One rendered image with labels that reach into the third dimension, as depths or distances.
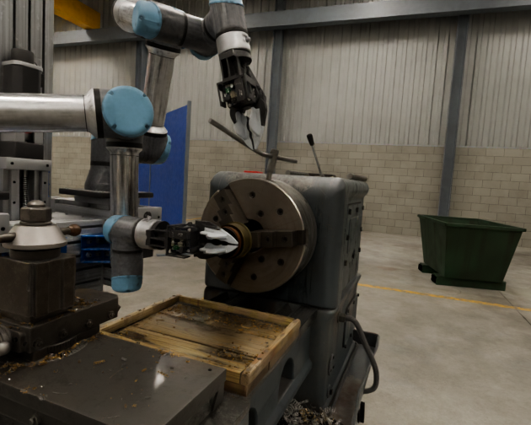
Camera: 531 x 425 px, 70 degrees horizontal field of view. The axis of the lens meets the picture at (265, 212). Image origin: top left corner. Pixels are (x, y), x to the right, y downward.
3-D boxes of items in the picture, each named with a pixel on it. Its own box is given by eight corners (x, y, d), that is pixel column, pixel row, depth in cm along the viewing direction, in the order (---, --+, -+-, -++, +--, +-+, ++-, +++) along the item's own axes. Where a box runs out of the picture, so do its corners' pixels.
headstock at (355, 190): (263, 256, 182) (269, 175, 179) (363, 271, 164) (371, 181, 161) (195, 284, 128) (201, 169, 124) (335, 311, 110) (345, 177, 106)
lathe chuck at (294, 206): (206, 266, 118) (227, 168, 113) (298, 301, 107) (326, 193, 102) (190, 271, 110) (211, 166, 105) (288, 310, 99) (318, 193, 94)
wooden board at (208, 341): (176, 307, 105) (177, 293, 104) (299, 335, 91) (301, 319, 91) (88, 349, 77) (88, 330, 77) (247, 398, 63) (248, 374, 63)
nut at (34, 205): (39, 221, 56) (40, 198, 56) (58, 224, 54) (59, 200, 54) (13, 223, 52) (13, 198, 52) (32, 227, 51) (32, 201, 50)
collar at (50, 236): (42, 238, 59) (42, 219, 58) (79, 244, 56) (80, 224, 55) (-12, 244, 51) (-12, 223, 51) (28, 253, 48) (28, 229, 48)
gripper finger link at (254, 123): (245, 147, 83) (238, 106, 83) (256, 149, 88) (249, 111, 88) (258, 143, 82) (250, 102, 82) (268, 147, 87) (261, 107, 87)
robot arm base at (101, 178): (74, 188, 131) (75, 159, 130) (110, 189, 144) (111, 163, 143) (104, 191, 124) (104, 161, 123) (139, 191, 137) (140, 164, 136)
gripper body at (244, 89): (219, 110, 83) (210, 56, 83) (237, 116, 91) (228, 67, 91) (250, 99, 80) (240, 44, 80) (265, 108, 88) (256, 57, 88)
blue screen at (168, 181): (109, 222, 911) (112, 123, 891) (143, 221, 953) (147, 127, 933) (157, 256, 562) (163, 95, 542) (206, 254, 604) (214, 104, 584)
